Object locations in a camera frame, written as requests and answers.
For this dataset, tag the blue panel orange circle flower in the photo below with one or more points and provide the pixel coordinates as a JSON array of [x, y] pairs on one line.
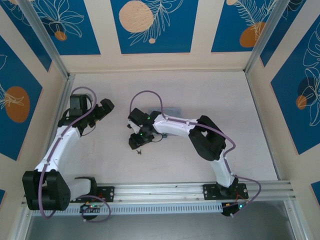
[[287, 112], [15, 75]]

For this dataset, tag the blue panel orange circle feather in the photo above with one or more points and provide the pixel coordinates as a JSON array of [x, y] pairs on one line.
[[225, 30]]

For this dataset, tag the aluminium table side rail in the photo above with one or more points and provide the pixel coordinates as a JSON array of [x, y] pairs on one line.
[[68, 82]]

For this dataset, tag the aluminium frame post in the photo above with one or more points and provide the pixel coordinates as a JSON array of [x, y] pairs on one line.
[[45, 37], [22, 225], [295, 220]]

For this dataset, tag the long aluminium base rail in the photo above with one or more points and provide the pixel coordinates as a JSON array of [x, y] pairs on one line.
[[160, 190]]

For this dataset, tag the clear plastic rail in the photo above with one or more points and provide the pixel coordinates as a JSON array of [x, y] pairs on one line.
[[263, 37]]

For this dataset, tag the small dark key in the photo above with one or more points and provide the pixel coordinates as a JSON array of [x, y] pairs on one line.
[[138, 152]]

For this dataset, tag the blue panel large beige circle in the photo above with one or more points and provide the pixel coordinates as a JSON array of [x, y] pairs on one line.
[[175, 37]]

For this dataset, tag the blue panel white flower drawing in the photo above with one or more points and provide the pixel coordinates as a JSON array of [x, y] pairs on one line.
[[82, 42]]

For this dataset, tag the light blue cartoon tin box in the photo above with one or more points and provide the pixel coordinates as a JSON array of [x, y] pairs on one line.
[[172, 110]]

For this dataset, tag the blue floral wall panel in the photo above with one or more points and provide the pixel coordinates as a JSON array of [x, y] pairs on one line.
[[22, 35], [2, 197], [316, 190], [280, 37]]

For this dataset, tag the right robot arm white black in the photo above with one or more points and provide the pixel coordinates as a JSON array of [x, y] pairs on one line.
[[175, 127]]

